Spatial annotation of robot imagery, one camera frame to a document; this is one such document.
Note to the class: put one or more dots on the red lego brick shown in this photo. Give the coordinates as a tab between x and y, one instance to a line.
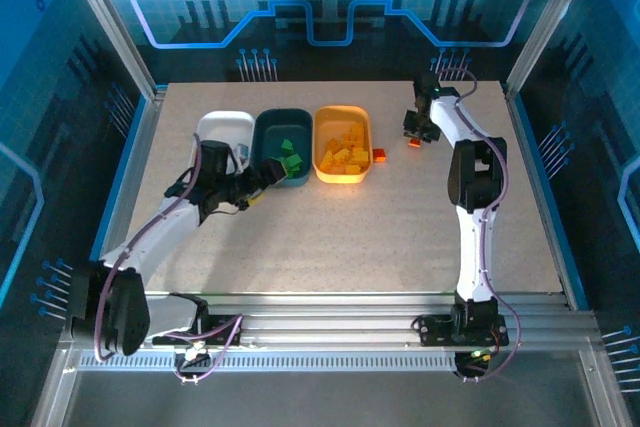
380	155
413	143

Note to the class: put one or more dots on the green lego brick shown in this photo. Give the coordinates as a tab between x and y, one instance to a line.
292	163
286	145

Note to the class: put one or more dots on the white plastic container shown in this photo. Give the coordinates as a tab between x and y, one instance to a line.
225	127

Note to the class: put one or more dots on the dark teal plastic container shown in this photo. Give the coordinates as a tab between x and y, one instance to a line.
280	124

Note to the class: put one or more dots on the orange plastic container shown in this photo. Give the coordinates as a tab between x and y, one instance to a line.
335	122

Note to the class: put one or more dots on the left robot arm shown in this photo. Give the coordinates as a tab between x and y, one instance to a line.
160	227

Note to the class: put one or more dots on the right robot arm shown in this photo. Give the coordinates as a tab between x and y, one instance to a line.
475	177

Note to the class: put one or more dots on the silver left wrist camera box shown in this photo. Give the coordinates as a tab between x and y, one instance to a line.
241	153

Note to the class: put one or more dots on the aluminium table side rail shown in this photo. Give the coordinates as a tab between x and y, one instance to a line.
527	147
141	147

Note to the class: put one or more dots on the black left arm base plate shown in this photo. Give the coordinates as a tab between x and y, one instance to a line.
225	334

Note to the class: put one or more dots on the aluminium frame post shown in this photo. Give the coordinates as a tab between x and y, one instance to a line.
112	22
551	22

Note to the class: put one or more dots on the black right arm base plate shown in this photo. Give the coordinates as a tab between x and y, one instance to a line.
432	334

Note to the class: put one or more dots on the lower aluminium frame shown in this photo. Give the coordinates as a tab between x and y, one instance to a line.
605	387

